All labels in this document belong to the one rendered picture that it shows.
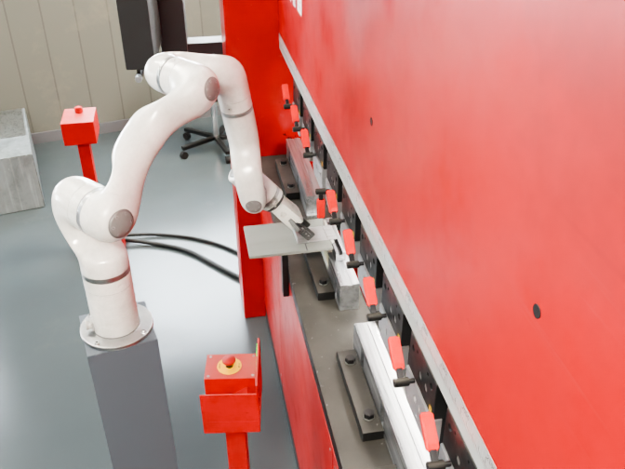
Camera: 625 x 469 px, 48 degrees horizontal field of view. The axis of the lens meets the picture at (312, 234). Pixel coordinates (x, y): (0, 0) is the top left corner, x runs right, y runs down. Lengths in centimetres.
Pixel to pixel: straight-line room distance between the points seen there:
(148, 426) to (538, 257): 147
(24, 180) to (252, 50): 216
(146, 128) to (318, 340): 77
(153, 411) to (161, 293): 174
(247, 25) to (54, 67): 278
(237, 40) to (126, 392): 147
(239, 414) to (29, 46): 382
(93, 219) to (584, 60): 121
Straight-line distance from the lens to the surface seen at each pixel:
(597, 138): 72
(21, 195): 468
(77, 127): 377
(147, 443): 216
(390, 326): 152
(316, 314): 214
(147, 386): 201
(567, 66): 77
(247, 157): 201
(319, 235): 226
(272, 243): 223
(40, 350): 357
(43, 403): 330
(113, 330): 190
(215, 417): 206
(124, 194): 170
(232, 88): 191
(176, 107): 175
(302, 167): 276
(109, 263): 179
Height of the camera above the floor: 222
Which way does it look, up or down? 32 degrees down
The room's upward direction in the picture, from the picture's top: straight up
